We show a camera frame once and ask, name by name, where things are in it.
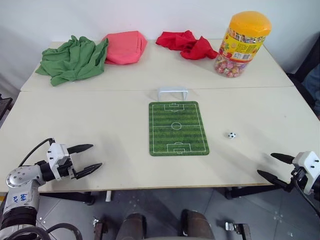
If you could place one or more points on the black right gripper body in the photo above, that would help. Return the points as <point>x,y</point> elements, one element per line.
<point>298,178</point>

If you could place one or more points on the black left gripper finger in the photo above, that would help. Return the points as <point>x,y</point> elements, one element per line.
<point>81,148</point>
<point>88,169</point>

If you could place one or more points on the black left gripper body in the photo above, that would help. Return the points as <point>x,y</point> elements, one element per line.
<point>70,168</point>

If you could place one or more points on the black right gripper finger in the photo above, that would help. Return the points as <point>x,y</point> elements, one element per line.
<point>283,158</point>
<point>273,179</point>

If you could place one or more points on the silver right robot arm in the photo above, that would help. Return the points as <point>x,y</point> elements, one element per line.
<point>317,186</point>

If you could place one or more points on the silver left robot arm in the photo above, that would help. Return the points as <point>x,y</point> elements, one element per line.
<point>22,180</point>

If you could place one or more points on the tiny soccer ball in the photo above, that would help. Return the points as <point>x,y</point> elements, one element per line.
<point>232,135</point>

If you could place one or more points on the green soccer field mat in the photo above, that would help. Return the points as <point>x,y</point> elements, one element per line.
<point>178,128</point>

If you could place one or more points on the black table leg base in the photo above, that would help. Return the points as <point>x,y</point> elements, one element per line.
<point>67,197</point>
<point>247,192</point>

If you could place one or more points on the white table leg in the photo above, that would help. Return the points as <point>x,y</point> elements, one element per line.
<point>108,196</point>

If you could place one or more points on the dark rounded robot leg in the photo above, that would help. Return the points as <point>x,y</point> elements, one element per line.
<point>197,225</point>
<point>132,226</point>

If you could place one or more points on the blue jeans leg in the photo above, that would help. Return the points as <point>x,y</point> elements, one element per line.
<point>312,78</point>

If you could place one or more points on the black stand beside table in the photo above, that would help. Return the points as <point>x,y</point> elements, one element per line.
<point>4,106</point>

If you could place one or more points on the crumpled green cloth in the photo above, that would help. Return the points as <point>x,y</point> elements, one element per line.
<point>72,60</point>

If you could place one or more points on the small grey toy goal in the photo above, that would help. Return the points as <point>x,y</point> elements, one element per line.
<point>172,89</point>

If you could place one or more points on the folded pink cloth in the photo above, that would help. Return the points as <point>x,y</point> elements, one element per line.
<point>125,47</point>

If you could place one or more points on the candy jar with orange lid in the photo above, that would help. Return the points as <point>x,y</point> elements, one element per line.
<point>241,42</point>

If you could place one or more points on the crumpled red cloth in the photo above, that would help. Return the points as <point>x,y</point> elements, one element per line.
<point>186,43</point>

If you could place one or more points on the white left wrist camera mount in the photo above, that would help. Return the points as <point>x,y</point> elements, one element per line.
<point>57,153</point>

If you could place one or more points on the dark metal foot bracket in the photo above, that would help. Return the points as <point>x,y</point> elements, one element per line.
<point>241,230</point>
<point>98,228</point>

